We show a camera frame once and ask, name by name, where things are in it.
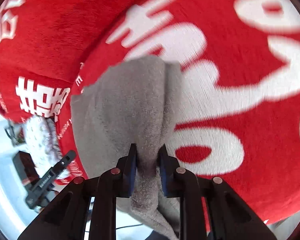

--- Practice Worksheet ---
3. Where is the grey knit sweater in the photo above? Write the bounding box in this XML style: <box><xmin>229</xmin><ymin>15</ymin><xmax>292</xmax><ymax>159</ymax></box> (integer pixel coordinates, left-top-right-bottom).
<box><xmin>70</xmin><ymin>55</ymin><xmax>182</xmax><ymax>239</ymax></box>

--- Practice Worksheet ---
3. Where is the white grey patterned blanket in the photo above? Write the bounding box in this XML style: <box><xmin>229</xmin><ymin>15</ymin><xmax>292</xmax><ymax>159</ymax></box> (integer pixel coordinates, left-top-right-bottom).
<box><xmin>23</xmin><ymin>115</ymin><xmax>63</xmax><ymax>177</ymax></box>

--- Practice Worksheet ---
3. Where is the black box on floor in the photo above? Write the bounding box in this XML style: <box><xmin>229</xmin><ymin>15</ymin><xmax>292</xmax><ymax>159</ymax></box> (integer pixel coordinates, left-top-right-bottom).
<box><xmin>13</xmin><ymin>151</ymin><xmax>39</xmax><ymax>186</ymax></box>

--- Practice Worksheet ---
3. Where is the red pillow white lettering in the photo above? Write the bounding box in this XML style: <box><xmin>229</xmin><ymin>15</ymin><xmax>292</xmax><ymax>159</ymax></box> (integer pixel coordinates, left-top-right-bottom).
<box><xmin>0</xmin><ymin>0</ymin><xmax>171</xmax><ymax>121</ymax></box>

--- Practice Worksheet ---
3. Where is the red bedspread white lettering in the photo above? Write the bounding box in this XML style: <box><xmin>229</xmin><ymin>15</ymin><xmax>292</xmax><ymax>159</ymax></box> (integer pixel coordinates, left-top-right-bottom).
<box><xmin>59</xmin><ymin>0</ymin><xmax>300</xmax><ymax>224</ymax></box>

